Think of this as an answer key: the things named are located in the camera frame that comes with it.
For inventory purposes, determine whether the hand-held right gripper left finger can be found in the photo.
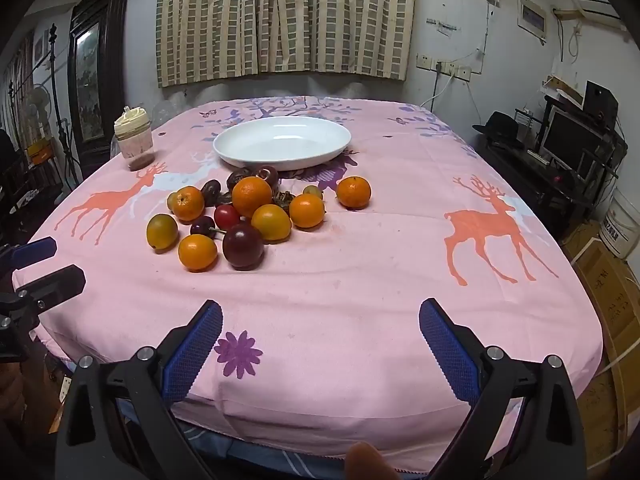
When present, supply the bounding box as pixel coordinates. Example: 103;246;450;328
54;299;223;480

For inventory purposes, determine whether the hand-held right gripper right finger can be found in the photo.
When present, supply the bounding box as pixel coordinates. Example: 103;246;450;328
419;298;586;480

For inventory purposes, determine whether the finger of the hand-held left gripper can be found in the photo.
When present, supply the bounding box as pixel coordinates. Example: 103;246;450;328
0;236;57;273
12;265;87;322

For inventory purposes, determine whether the yellow plum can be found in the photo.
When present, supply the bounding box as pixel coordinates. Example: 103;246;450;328
146;213;179;253
251;204;292;242

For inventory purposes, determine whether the dark red cherry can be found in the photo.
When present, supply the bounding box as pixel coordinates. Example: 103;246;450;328
190;215;226;239

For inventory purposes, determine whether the red cherry tomato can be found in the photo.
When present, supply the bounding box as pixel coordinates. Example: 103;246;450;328
214;204;242;231

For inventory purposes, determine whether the white oval plate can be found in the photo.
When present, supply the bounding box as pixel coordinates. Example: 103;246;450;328
213;116;352;172

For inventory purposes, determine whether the person's right hand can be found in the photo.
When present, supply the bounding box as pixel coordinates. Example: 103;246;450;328
346;441;388;480

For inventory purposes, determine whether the black metal coat stand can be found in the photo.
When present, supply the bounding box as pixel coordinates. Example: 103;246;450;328
45;24;81;186

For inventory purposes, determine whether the pink deer print tablecloth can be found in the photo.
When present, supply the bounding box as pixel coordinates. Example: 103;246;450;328
12;96;603;473

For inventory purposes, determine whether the standing fan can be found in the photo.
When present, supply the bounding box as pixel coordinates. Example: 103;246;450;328
25;85;53;126

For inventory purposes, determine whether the beige lid shaker bottle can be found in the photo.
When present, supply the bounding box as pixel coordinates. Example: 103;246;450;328
114;106;156;172

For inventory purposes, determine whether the cardboard box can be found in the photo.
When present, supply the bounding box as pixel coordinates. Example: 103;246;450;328
570;237;640;356

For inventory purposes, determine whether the dark wooden framed cabinet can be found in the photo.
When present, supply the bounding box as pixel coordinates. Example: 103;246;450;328
67;0;132;178

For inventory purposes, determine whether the clear plastic bag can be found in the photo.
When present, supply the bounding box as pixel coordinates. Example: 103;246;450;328
150;100;176;128

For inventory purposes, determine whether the black computer desk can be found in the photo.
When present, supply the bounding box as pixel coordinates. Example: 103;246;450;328
475;95;628;241

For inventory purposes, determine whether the white plastic bucket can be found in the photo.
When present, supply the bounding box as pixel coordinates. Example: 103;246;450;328
599;187;640;259

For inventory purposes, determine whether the black hat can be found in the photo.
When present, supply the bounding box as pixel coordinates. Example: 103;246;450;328
472;111;526;148

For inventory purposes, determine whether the computer monitor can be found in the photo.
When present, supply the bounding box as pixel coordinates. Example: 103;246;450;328
540;107;613;178

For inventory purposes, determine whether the black speaker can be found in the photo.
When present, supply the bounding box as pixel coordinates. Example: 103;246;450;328
582;80;618;116

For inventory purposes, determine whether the beige grey checked curtain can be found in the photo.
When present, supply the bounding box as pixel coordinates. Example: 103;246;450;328
156;0;417;88

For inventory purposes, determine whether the white air conditioner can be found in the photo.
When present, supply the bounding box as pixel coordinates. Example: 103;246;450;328
567;0;631;28

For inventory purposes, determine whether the white power cable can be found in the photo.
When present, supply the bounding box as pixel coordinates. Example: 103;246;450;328
430;67;453;111

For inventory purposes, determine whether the white wall socket strip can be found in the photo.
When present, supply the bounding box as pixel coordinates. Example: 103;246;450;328
416;53;473;81

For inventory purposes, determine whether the white wall panel box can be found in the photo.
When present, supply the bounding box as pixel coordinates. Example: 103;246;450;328
517;0;548;43

